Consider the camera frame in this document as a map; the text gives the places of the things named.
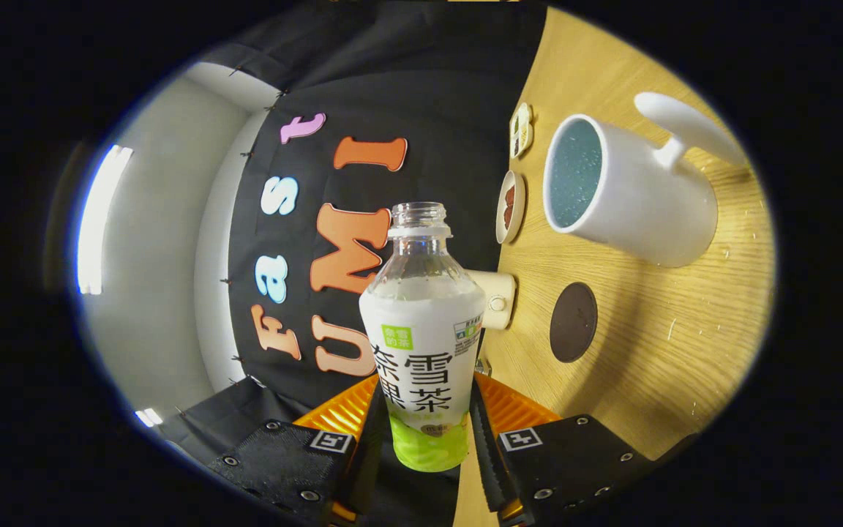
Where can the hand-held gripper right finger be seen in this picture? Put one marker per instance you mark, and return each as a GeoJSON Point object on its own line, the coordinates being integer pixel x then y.
{"type": "Point", "coordinates": [575, 461]}

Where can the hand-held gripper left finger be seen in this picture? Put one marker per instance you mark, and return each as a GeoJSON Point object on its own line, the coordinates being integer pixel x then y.
{"type": "Point", "coordinates": [297, 457]}

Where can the dark brown round coaster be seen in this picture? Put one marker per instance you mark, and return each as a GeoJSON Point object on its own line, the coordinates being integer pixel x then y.
{"type": "Point", "coordinates": [574, 322]}

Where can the white green label juice bottle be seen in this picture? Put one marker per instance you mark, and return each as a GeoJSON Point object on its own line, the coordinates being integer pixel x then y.
{"type": "Point", "coordinates": [421, 344]}

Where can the white cup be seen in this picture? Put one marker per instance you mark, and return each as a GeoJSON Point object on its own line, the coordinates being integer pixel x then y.
{"type": "Point", "coordinates": [648, 205]}

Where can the wooden table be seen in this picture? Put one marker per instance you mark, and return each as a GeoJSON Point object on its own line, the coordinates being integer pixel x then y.
{"type": "Point", "coordinates": [656, 337]}

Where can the small ceiling light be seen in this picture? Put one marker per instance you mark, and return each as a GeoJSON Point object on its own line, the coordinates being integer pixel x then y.
{"type": "Point", "coordinates": [148, 418]}

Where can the white toaster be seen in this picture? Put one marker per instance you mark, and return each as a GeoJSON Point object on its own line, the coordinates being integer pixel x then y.
{"type": "Point", "coordinates": [498, 300]}

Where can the brown food piece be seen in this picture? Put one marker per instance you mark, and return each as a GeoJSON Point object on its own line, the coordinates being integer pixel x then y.
{"type": "Point", "coordinates": [510, 196]}
{"type": "Point", "coordinates": [509, 217]}

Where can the white round plate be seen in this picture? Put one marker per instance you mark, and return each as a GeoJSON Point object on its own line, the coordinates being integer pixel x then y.
{"type": "Point", "coordinates": [520, 208]}

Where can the large ceiling light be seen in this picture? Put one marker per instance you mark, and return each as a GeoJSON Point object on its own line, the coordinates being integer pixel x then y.
{"type": "Point", "coordinates": [99, 219]}

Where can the white divided condiment dish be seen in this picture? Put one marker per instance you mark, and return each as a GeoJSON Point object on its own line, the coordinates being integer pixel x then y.
{"type": "Point", "coordinates": [521, 130]}

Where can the black backdrop cloth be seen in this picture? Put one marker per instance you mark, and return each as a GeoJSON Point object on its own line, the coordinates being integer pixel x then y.
{"type": "Point", "coordinates": [429, 95]}

